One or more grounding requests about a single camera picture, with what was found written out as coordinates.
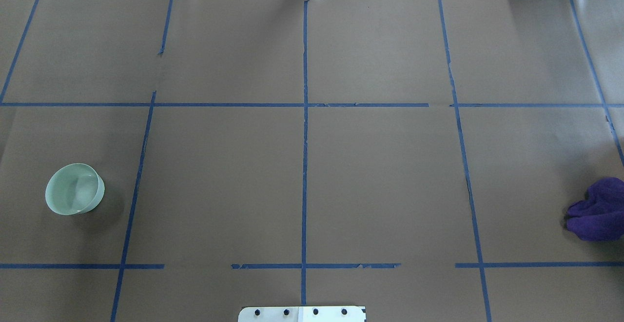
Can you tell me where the purple cloth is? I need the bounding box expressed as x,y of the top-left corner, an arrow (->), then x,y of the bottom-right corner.
565,177 -> 624,242

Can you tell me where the light green bowl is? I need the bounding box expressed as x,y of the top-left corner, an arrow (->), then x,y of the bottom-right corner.
45,163 -> 105,216

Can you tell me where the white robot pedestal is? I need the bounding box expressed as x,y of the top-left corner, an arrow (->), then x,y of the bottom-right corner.
237,305 -> 367,322

